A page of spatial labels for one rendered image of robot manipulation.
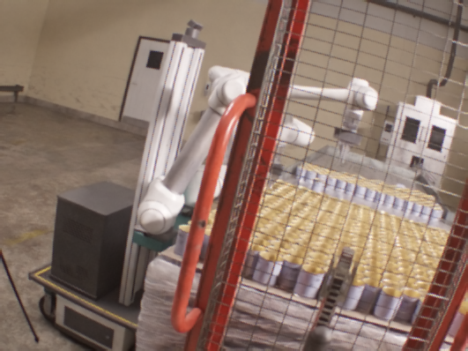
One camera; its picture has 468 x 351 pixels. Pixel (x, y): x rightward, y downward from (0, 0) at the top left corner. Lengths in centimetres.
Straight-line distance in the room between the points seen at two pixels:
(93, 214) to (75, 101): 900
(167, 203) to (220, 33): 792
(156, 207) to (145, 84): 836
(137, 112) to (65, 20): 335
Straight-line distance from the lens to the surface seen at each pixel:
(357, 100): 197
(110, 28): 1094
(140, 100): 1024
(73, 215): 248
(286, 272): 129
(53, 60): 1190
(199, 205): 83
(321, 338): 74
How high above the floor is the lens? 162
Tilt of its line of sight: 11 degrees down
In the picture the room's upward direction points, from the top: 14 degrees clockwise
